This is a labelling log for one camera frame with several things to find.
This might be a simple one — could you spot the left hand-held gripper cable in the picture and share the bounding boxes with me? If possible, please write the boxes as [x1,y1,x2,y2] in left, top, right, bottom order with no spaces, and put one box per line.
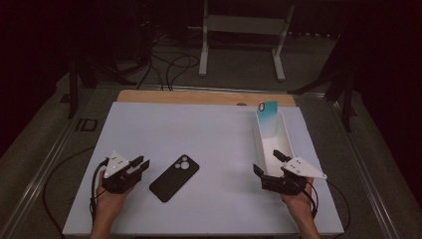
[89,157,110,223]

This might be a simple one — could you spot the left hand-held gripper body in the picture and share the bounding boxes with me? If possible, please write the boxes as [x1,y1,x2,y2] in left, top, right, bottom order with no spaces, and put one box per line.
[101,150,143,195]

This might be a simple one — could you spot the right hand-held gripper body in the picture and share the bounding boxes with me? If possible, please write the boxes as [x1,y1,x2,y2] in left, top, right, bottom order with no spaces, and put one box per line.
[260,156,328,196]

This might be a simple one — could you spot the metal floor rail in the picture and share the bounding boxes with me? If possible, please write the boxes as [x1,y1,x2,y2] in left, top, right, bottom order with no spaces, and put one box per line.
[135,84,327,99]
[329,98,401,239]
[0,88,99,239]

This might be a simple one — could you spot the person's left hand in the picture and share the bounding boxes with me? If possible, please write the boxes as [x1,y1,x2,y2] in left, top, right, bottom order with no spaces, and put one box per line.
[95,171,134,217]

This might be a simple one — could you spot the white metal stand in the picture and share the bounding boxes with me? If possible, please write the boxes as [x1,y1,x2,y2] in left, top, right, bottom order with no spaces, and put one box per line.
[188,0,297,83]

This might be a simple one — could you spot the black tripod stand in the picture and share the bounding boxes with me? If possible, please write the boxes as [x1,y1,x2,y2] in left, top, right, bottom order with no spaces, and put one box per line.
[59,59,137,120]
[288,63,359,133]

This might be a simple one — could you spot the black phone case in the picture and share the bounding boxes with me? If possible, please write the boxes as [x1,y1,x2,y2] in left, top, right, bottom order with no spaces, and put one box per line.
[148,153,201,203]

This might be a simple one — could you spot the white rectangular box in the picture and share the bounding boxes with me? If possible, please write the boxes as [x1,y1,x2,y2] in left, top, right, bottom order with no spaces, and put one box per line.
[252,109,297,178]

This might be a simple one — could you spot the looped black floor cable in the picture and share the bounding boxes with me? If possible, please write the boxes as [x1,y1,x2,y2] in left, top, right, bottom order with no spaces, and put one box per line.
[164,54,201,93]

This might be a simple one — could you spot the person's right hand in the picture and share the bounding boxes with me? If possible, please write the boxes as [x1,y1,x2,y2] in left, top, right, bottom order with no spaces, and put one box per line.
[279,176,316,218]

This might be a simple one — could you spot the hand-held gripper cable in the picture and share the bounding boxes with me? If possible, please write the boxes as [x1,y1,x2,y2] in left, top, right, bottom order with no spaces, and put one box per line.
[303,180,320,220]
[89,157,110,223]

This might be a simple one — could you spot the right hand-held gripper cable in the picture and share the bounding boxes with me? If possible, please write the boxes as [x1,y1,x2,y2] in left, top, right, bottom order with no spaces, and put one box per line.
[303,180,320,220]

